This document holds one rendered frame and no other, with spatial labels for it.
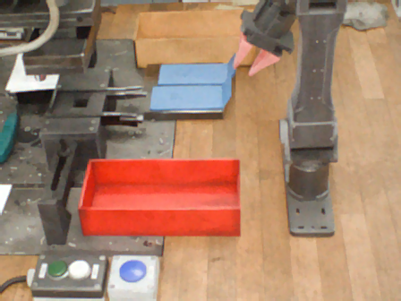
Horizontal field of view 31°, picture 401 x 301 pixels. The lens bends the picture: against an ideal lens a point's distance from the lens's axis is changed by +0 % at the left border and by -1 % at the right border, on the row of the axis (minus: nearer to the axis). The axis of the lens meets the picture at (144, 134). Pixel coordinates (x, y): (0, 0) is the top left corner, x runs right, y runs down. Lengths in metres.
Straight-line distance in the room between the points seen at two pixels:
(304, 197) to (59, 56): 0.45
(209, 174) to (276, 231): 0.15
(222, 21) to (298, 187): 0.54
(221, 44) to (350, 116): 0.30
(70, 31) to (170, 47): 0.37
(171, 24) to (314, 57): 0.62
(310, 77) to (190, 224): 0.29
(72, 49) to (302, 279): 0.50
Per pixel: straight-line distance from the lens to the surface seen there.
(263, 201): 1.19
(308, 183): 1.16
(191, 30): 1.60
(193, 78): 1.44
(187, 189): 1.21
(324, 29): 1.01
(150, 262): 1.07
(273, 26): 1.27
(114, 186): 1.23
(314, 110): 1.09
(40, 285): 1.07
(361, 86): 1.47
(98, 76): 1.36
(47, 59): 1.15
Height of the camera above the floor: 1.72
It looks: 38 degrees down
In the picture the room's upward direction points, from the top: 7 degrees counter-clockwise
